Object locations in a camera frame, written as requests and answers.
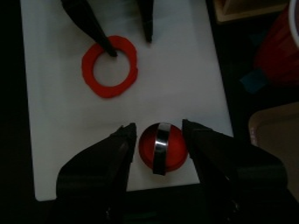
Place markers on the red bowl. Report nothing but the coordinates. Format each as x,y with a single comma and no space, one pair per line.
281,58

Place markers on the beige plastic tray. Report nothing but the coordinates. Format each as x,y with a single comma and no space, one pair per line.
277,131

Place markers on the white cutting board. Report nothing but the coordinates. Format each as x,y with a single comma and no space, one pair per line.
58,116

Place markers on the round metal dough cutter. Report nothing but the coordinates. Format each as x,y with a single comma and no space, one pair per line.
162,145

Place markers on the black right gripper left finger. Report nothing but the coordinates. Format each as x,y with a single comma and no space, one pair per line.
94,180

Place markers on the wooden drawer box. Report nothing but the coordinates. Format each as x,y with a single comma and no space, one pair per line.
249,8

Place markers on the blue tape piece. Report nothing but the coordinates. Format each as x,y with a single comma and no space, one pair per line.
256,80

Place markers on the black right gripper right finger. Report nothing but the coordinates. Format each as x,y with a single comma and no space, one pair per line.
241,180

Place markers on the red dough disc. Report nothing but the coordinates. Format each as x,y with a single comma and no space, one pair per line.
177,148

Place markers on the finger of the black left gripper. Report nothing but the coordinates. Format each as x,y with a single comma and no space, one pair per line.
148,17
90,23

